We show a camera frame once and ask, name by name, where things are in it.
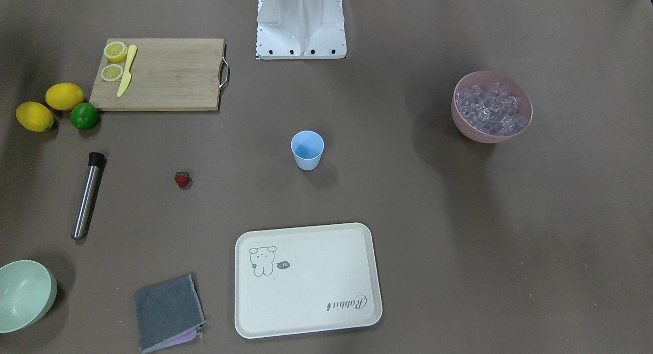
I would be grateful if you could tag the mint green bowl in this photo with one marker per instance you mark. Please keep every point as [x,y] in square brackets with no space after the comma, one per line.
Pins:
[28,291]

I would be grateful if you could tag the upper lemon half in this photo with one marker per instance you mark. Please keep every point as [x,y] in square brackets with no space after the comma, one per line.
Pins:
[116,52]

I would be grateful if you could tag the lemon half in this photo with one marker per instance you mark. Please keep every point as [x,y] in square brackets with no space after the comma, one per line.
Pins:
[116,52]
[111,72]

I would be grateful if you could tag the grey folded cloth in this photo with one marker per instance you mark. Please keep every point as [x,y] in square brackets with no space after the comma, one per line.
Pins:
[168,314]

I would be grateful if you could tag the green lime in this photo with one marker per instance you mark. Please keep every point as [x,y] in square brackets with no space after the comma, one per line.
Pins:
[84,116]

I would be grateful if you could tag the steel muddler black tip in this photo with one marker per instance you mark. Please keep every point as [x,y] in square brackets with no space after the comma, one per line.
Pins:
[96,164]

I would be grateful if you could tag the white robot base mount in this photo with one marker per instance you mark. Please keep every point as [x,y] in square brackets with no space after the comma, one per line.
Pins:
[300,29]

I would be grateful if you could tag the yellow lemon near board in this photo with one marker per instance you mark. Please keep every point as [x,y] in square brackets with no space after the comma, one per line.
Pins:
[64,96]

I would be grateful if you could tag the yellow plastic knife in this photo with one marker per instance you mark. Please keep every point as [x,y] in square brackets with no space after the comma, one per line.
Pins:
[127,75]

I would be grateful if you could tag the light blue cup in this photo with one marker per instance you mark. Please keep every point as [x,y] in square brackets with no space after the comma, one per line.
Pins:
[307,148]

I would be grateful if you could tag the pink bowl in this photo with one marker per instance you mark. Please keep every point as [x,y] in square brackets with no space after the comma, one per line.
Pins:
[485,78]

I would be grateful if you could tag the cream rabbit tray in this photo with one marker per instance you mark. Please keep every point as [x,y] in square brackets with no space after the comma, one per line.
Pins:
[306,279]

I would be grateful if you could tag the pile of clear ice cubes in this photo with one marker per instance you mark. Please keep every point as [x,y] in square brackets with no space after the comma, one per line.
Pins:
[494,110]

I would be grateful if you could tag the lower lemon half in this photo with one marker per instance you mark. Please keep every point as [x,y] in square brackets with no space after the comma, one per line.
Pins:
[111,72]

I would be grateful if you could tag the red strawberry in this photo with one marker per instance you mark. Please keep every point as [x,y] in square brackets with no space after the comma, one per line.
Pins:
[182,179]

